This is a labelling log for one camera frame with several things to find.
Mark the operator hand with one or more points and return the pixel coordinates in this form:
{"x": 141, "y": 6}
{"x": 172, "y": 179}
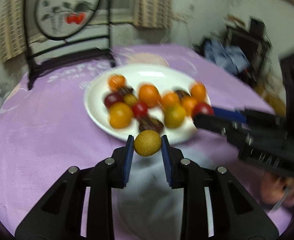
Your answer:
{"x": 273, "y": 188}

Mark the dark water chestnut hidden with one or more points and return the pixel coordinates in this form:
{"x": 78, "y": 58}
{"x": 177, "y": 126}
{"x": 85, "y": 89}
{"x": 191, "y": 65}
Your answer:
{"x": 181, "y": 93}

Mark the white oval plate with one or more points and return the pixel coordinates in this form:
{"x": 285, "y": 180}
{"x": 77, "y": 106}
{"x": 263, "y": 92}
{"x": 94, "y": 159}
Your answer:
{"x": 165, "y": 79}

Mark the dark water chestnut front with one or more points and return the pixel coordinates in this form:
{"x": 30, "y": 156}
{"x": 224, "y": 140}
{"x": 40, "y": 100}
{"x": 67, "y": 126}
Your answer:
{"x": 149, "y": 123}

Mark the purple tablecloth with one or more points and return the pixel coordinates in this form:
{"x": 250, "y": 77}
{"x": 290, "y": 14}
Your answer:
{"x": 45, "y": 130}

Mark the yellow green citrus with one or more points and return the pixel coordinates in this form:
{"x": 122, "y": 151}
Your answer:
{"x": 174, "y": 116}

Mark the dark water chestnut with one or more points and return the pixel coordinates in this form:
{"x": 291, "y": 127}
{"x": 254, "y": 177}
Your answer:
{"x": 125, "y": 90}
{"x": 149, "y": 123}

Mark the dark red tomato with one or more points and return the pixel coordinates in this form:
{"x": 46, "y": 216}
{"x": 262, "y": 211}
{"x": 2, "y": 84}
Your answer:
{"x": 113, "y": 98}

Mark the checkered curtain right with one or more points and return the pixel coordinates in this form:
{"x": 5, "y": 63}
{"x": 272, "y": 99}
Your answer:
{"x": 153, "y": 14}

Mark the small yellow green longan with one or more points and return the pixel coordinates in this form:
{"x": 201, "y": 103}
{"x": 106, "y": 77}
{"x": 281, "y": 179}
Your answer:
{"x": 147, "y": 143}

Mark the small mandarin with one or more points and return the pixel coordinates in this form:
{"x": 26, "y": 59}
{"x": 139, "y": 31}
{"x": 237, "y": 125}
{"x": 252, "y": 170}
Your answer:
{"x": 116, "y": 82}
{"x": 149, "y": 94}
{"x": 169, "y": 99}

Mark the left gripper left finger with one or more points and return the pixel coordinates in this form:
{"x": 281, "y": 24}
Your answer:
{"x": 79, "y": 203}

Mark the checkered curtain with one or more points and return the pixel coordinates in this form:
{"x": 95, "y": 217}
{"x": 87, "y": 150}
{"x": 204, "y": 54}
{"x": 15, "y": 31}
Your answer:
{"x": 12, "y": 39}
{"x": 153, "y": 14}

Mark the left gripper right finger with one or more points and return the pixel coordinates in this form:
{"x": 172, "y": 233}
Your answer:
{"x": 215, "y": 204}

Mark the small mandarin front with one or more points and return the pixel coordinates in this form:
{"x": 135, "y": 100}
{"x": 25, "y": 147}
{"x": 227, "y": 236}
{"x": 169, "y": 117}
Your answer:
{"x": 149, "y": 94}

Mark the checkered curtain left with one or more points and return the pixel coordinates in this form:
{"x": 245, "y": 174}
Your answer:
{"x": 12, "y": 39}

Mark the smooth orange kumquat top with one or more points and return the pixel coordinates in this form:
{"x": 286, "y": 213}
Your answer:
{"x": 120, "y": 115}

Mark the red cherry tomato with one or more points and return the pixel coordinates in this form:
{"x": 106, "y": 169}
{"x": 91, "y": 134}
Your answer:
{"x": 202, "y": 108}
{"x": 140, "y": 110}

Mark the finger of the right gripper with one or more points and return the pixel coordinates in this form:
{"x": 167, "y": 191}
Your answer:
{"x": 214, "y": 124}
{"x": 246, "y": 116}

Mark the large textured mandarin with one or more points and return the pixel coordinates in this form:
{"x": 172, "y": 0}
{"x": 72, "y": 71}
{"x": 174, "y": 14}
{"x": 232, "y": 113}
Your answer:
{"x": 198, "y": 91}

